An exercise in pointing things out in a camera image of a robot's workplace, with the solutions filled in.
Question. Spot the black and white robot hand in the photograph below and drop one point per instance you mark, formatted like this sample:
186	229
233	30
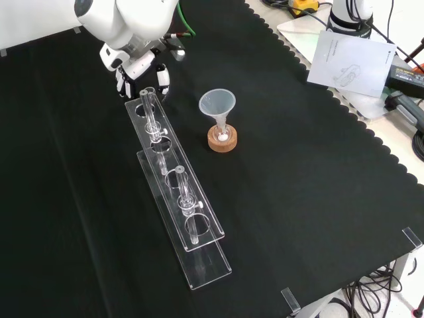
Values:
139	68

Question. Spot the clear glass weighing funnel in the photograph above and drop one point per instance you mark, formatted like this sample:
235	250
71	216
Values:
151	88

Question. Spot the translucent plastic funnel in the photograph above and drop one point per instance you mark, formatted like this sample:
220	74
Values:
217	104

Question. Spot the clear acrylic funnel stand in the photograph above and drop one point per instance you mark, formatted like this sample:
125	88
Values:
185	205

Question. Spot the small round-bottom glass flask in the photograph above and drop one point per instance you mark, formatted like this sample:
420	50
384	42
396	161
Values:
222	135

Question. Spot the black scalloped table cloth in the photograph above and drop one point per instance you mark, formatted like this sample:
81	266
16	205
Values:
99	182

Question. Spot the yellow stop button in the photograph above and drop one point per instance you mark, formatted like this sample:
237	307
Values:
303	6

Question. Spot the white printed paper sheet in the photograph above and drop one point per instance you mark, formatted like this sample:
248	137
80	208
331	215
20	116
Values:
351	64

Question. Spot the pale board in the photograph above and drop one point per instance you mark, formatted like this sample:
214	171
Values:
364	106

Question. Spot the black power adapter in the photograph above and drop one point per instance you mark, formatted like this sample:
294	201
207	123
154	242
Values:
405	77

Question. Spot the clear cloth clamp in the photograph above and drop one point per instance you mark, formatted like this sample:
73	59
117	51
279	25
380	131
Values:
290	299
412	236

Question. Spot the black tripod leg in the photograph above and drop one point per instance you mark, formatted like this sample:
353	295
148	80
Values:
415	49

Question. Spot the white table leg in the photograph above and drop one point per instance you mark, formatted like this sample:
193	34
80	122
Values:
404	265

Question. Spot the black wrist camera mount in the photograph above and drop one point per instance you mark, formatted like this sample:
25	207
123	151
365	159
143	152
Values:
174	44

